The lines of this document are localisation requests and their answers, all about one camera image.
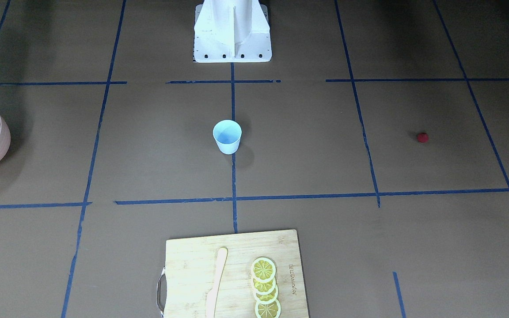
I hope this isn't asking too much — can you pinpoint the lemon slice nearest board edge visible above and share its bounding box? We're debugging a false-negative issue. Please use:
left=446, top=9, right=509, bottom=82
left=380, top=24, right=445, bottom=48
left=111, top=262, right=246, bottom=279
left=254, top=300, right=281, bottom=318

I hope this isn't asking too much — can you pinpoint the lemon slice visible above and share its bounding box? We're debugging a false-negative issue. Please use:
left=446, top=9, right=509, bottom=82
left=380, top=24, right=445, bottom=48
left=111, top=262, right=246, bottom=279
left=252, top=278, right=277, bottom=295
left=253, top=286, right=279, bottom=304

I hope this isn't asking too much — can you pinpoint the light blue paper cup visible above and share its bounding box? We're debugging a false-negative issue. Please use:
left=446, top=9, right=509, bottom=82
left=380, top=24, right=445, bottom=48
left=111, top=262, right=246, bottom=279
left=213, top=120, right=242, bottom=155

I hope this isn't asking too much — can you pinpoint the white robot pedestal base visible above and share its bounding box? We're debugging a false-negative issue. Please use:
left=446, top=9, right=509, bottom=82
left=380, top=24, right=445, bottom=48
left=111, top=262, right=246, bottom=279
left=193, top=0, right=272, bottom=63

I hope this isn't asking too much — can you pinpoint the lemon slice nearest board centre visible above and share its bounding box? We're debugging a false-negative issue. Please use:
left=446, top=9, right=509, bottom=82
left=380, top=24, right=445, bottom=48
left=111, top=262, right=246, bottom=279
left=250, top=257, right=277, bottom=283

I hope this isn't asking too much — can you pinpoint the bamboo cutting board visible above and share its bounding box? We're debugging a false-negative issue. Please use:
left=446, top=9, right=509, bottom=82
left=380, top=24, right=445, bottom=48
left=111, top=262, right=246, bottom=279
left=159, top=229, right=309, bottom=318

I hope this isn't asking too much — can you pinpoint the red strawberry on table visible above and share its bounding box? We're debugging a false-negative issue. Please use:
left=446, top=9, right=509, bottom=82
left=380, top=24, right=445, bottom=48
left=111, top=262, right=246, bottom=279
left=416, top=132, right=429, bottom=143

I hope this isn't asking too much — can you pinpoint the yellow plastic knife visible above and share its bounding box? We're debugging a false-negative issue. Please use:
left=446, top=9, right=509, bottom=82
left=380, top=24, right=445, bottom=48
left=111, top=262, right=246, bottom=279
left=205, top=247, right=228, bottom=318

